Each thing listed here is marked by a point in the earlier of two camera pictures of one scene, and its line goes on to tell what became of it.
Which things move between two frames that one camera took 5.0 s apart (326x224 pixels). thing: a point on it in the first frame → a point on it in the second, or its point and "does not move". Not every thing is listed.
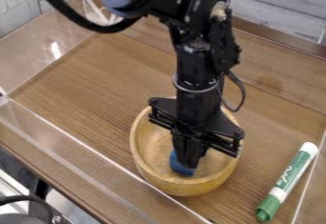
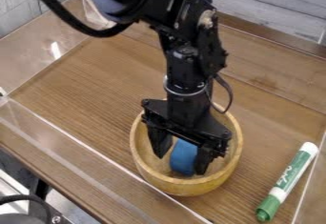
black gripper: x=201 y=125 → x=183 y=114
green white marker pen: x=297 y=168 does not move
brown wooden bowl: x=150 y=149 does not move
